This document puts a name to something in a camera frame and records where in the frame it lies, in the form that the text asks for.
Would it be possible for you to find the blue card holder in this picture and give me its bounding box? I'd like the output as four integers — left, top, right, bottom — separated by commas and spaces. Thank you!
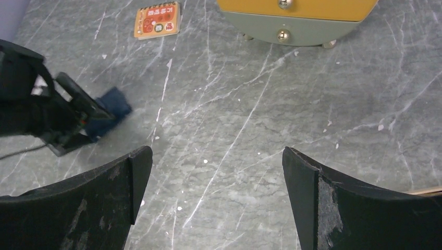
84, 87, 132, 142

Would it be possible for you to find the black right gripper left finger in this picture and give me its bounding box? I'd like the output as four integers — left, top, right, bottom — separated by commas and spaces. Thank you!
1, 146, 153, 249

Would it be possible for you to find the round pastel drawer cabinet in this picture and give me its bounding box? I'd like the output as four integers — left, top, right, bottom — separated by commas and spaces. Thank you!
217, 0, 378, 48

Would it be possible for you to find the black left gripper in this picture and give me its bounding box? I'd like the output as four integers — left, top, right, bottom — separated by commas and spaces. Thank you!
1, 40, 114, 157

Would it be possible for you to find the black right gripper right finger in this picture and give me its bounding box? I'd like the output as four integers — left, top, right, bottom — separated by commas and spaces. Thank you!
282, 147, 441, 249

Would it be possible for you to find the orange patterned card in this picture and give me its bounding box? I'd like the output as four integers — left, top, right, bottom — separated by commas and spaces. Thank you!
133, 1, 181, 40

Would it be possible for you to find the beige card tray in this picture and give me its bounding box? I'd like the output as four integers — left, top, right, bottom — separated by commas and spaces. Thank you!
407, 186, 441, 196

